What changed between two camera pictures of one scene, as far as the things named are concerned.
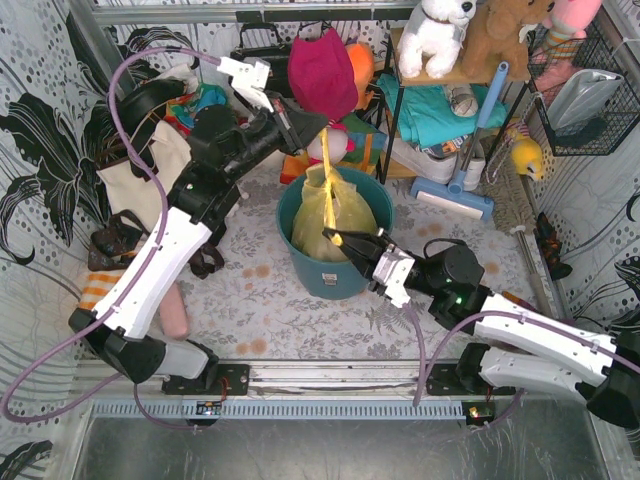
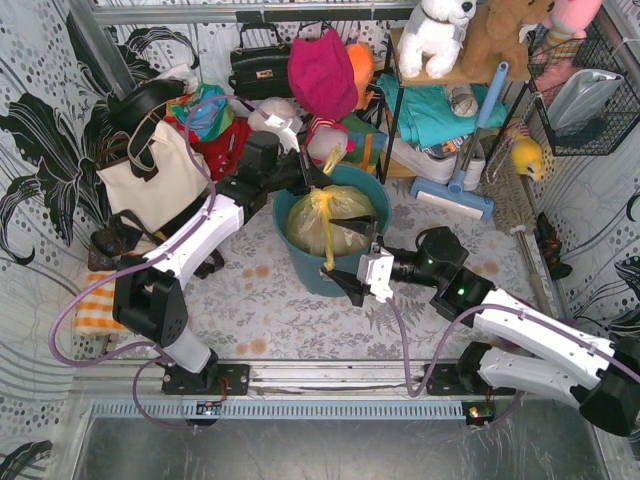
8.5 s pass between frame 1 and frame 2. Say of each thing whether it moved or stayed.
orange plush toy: stayed
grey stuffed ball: stayed
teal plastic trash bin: stayed
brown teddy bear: stayed
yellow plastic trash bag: moved
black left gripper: moved
